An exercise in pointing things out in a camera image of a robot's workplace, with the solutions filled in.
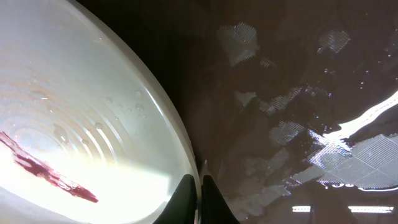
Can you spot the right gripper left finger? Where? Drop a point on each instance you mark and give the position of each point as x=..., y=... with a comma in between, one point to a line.
x=182, y=205

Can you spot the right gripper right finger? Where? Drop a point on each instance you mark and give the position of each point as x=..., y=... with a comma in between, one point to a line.
x=214, y=209

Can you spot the white plate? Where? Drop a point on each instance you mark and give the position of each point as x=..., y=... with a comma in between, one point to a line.
x=88, y=135

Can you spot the brown serving tray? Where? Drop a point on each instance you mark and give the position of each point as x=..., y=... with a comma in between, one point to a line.
x=290, y=105

